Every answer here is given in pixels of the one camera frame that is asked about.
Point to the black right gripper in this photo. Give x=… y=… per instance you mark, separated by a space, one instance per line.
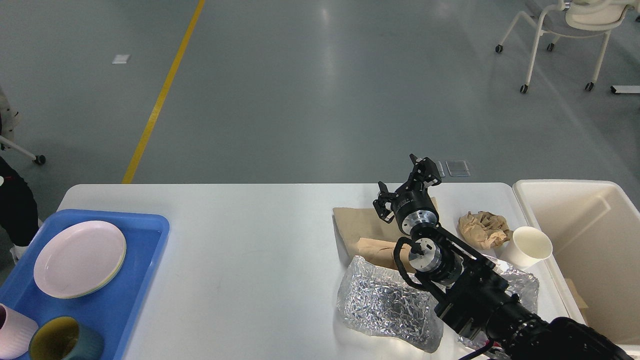
x=415 y=206

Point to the pink plate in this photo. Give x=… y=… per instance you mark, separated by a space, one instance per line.
x=78 y=258

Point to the pink mug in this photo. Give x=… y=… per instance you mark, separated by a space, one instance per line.
x=16 y=333

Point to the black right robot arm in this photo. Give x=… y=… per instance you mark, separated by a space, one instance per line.
x=471 y=297

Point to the brown paper bag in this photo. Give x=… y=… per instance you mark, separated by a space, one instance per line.
x=364 y=234

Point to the crumpled brown paper ball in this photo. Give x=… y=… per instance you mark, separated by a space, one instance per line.
x=484 y=230

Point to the crumpled silver foil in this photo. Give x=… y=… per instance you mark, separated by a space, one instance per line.
x=378 y=302

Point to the white paper cup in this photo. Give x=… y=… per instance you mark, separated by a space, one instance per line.
x=527 y=247

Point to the beige plastic bin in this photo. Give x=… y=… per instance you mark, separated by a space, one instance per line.
x=594 y=229

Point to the white rolling chair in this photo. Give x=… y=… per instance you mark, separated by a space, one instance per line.
x=571 y=19

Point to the yellow plate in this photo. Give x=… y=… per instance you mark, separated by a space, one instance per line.
x=106 y=280

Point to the blue plastic tray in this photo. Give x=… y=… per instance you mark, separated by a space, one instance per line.
x=113 y=310

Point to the chair leg with caster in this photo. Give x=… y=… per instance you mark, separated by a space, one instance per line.
x=39 y=160

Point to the dark teal mug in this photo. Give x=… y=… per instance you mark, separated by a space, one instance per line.
x=65 y=338

